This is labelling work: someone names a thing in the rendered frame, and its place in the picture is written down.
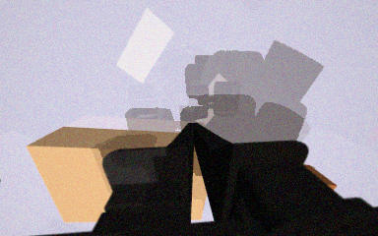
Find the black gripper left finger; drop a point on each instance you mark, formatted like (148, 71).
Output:
(155, 164)

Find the tan square block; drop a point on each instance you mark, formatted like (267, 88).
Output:
(69, 161)

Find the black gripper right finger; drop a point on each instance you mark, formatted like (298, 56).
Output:
(220, 160)

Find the orange square block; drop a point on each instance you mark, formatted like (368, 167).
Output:
(321, 177)

